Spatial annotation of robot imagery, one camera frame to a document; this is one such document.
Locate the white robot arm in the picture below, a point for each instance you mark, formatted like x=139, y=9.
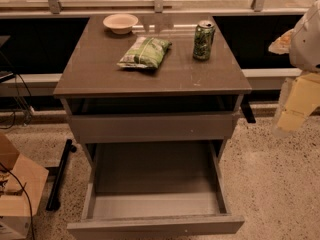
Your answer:
x=299, y=97

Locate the grey drawer cabinet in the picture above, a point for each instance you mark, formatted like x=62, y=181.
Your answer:
x=93, y=84

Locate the closed grey top drawer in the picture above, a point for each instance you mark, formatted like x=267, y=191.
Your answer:
x=120, y=129

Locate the green jalapeno chip bag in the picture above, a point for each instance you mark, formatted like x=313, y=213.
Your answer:
x=145, y=53

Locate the open grey middle drawer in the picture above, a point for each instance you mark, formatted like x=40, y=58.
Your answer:
x=155, y=189

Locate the black table leg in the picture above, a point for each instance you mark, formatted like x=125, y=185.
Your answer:
x=247, y=111

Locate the green soda can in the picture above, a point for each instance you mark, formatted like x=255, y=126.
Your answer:
x=203, y=39

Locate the white ceramic bowl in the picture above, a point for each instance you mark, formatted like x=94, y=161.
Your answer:
x=120, y=23

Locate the black metal floor bar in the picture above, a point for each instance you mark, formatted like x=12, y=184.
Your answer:
x=53, y=203

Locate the cardboard box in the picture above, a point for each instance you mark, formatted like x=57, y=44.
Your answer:
x=22, y=184

